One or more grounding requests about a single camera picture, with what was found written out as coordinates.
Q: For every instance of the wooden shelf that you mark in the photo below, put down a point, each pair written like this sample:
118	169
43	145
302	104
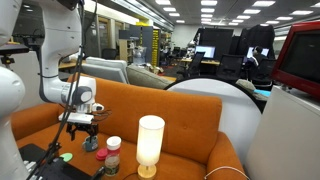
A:
125	50

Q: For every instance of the red framed monitor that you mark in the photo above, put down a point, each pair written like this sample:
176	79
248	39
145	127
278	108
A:
300	56

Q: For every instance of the teal ceramic mug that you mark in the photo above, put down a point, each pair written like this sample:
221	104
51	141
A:
87	145

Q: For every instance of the seated person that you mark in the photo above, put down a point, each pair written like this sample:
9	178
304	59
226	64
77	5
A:
255	60

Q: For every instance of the black draped cover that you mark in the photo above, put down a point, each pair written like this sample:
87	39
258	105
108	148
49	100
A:
260	36

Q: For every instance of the lit laptop screen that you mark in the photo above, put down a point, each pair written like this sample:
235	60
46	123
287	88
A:
265	51

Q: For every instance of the white round board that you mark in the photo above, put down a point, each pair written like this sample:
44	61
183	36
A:
233	113

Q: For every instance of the black power strip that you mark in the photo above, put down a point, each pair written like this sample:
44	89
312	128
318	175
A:
63	171

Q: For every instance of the black partition screen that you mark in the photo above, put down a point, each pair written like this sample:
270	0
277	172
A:
216	38

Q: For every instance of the black flat tablet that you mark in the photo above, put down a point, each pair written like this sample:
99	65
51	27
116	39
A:
30	151

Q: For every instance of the glowing white table lamp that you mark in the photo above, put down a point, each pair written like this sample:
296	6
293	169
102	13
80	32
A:
150	140

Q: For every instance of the grey sofa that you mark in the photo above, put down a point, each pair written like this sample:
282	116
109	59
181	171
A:
145	78

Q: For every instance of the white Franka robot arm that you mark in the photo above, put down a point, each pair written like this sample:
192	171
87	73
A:
63	36

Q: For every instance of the black mesh office chair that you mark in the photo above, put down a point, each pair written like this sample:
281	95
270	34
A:
230	66

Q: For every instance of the white chair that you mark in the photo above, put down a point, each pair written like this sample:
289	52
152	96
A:
106	68

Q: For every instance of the black and yellow cabinet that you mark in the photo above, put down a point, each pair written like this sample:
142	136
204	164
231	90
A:
148	43

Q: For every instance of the black marker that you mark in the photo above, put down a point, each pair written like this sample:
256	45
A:
99	172

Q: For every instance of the green round disc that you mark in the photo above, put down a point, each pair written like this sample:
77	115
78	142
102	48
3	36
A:
66	157

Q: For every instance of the white upright board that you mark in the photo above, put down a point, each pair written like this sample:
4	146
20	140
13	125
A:
31	80

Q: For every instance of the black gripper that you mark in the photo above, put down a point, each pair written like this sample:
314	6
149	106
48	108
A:
82	126

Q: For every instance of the wooden desk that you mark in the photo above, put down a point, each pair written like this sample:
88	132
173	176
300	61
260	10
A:
66	65

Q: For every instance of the white side panel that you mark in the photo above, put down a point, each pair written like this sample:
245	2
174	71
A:
286	140

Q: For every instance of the glass spice jar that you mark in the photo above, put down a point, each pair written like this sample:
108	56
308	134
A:
112	165

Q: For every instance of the red round lid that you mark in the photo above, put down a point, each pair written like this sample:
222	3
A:
101	154

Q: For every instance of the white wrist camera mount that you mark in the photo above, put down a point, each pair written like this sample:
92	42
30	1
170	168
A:
76	117

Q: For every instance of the lit computer monitor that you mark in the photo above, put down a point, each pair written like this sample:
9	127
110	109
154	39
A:
206	51

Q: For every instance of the orange fabric sofa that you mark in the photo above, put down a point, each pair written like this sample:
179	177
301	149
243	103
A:
150	110

